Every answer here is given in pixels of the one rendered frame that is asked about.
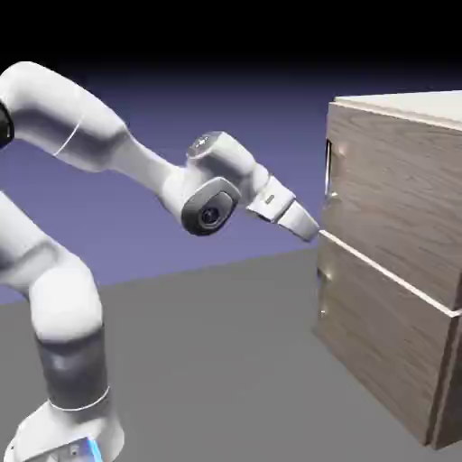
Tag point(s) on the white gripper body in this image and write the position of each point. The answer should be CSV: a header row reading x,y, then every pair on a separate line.
x,y
299,218

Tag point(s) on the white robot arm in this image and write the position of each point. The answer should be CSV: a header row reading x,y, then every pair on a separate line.
x,y
90,140

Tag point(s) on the large wood cabinet door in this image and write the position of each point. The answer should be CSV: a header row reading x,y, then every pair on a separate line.
x,y
393,202

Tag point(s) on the light wood cabinet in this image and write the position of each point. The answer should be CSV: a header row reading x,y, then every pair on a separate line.
x,y
397,252

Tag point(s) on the small wood cabinet door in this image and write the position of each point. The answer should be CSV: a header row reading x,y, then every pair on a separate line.
x,y
382,343

